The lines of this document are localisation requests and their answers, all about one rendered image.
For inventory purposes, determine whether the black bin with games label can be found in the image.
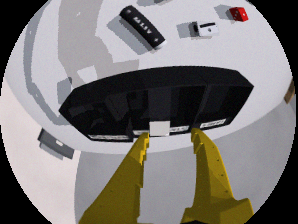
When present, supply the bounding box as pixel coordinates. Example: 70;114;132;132
58;66;254;143

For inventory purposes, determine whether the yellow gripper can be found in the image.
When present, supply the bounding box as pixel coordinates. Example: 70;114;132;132
78;128;254;224

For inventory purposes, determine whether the red die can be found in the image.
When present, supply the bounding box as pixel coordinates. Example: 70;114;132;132
229;7;248;22

